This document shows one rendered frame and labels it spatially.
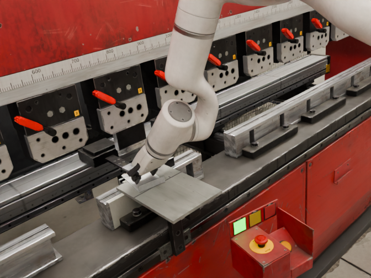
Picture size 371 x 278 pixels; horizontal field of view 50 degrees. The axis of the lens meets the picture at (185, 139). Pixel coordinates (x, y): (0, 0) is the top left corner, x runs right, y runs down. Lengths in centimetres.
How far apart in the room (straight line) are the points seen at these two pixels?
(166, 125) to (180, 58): 17
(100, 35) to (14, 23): 21
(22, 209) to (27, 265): 26
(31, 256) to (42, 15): 61
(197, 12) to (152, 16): 34
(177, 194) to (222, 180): 32
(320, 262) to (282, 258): 109
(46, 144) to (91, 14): 34
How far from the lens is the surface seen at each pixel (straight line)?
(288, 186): 166
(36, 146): 101
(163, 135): 96
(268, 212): 134
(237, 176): 141
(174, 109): 94
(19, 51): 97
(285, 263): 126
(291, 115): 177
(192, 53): 85
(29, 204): 137
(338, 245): 244
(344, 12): 74
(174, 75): 88
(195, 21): 83
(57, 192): 140
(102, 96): 102
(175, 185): 115
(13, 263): 114
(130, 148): 121
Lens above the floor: 159
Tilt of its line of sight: 24 degrees down
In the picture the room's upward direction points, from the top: 7 degrees counter-clockwise
